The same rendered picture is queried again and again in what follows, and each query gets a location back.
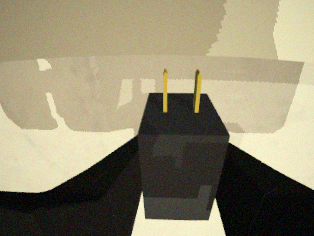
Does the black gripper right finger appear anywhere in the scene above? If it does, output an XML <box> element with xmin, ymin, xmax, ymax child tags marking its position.
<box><xmin>216</xmin><ymin>143</ymin><xmax>314</xmax><ymax>236</ymax></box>

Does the black two-prong plug charger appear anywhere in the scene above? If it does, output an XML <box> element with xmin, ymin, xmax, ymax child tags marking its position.
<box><xmin>137</xmin><ymin>69</ymin><xmax>230</xmax><ymax>220</ymax></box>

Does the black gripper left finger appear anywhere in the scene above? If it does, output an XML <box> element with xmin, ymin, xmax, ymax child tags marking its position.
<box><xmin>0</xmin><ymin>135</ymin><xmax>142</xmax><ymax>236</ymax></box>

